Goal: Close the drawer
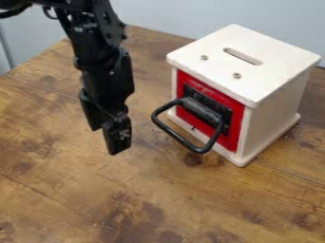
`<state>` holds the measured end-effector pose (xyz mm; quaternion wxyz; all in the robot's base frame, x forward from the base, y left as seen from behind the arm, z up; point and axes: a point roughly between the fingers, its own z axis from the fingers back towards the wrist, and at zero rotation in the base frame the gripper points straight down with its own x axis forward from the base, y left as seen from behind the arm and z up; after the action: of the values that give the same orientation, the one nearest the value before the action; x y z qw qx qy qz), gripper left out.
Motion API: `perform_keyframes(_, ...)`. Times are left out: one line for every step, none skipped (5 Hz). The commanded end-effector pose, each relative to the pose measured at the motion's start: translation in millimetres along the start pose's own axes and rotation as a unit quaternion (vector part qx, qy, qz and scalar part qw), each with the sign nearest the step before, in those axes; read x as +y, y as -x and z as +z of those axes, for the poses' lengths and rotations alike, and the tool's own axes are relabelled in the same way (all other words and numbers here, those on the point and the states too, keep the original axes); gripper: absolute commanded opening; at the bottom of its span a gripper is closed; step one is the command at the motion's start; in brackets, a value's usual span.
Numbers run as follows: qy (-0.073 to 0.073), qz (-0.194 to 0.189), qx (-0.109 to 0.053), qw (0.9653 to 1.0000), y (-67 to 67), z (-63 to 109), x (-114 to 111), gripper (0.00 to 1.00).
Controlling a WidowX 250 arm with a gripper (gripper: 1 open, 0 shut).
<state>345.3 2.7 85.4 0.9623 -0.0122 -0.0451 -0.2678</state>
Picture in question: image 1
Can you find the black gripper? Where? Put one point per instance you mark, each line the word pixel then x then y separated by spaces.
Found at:
pixel 107 81

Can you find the red drawer with black handle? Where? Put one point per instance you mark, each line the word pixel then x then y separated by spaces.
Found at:
pixel 207 110

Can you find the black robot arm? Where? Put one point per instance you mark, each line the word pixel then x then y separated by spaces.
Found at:
pixel 95 32

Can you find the white wooden drawer cabinet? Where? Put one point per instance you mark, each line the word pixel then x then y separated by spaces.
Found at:
pixel 256 75

